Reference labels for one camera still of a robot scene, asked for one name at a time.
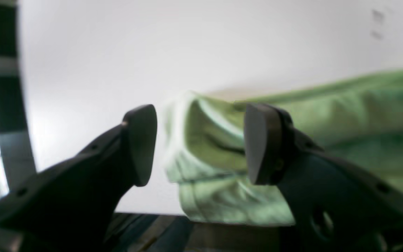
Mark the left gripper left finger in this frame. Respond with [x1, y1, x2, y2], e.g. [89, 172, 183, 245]
[0, 105, 158, 252]

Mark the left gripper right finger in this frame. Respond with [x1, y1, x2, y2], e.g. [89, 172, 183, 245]
[244, 103, 403, 252]

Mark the sage green polo shirt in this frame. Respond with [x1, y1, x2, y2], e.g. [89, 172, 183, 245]
[164, 69, 403, 226]

